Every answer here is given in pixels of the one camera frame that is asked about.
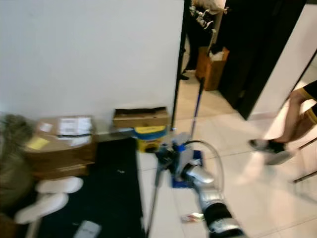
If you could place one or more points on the olive woven sack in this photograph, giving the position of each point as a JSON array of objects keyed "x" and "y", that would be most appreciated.
[{"x": 15, "y": 163}]

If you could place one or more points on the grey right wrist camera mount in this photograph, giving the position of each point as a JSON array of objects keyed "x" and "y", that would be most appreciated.
[{"x": 183, "y": 148}]

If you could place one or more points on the beige cloth bundle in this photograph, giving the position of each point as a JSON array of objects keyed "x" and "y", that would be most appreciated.
[{"x": 210, "y": 5}]

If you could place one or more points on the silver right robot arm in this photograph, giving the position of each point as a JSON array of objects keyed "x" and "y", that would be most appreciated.
[{"x": 213, "y": 203}]

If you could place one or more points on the black floor mat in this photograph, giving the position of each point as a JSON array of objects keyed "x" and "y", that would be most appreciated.
[{"x": 114, "y": 198}]

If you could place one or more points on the orange snack packet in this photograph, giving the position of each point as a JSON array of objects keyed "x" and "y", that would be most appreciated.
[{"x": 192, "y": 217}]

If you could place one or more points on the person in black shorts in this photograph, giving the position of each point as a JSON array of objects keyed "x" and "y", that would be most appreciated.
[{"x": 294, "y": 114}]

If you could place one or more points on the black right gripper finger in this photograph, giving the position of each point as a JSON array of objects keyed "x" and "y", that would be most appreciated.
[
  {"x": 158, "y": 162},
  {"x": 159, "y": 151}
]

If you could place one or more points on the black metal frame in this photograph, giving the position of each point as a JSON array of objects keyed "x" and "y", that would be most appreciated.
[{"x": 305, "y": 177}]

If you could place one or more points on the long open cardboard box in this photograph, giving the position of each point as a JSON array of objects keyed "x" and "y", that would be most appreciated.
[{"x": 141, "y": 119}]

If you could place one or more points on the cardboard box with shipping labels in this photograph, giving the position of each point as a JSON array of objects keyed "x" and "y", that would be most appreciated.
[{"x": 59, "y": 156}]

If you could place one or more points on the yellow and blue bucket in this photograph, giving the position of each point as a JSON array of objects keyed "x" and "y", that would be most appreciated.
[{"x": 150, "y": 141}]

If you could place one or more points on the tall brown cardboard box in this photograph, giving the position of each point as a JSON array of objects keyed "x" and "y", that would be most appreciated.
[{"x": 208, "y": 72}]

